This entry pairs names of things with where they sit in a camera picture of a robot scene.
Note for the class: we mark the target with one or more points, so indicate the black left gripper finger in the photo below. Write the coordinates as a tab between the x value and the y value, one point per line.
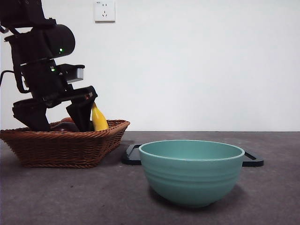
80	114
32	117

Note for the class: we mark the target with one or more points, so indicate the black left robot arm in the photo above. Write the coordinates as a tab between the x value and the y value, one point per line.
35	44

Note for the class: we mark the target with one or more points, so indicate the brown wicker basket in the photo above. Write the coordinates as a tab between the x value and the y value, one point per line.
61	150

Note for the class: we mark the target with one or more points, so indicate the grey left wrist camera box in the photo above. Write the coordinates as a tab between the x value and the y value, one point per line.
75	72

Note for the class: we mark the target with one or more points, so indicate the teal ceramic bowl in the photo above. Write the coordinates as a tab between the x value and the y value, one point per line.
189	178

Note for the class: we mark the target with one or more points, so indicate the black rectangular tray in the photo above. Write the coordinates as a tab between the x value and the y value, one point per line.
131	157

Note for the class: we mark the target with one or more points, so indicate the red yellow apple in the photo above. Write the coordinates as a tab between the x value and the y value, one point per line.
67	119

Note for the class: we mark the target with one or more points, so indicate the white wall socket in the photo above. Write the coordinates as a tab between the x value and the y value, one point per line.
105	11

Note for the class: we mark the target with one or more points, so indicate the yellow banana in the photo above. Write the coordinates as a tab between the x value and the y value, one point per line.
98	119

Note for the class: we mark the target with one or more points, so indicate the dark red plum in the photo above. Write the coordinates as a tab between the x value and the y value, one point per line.
64	127

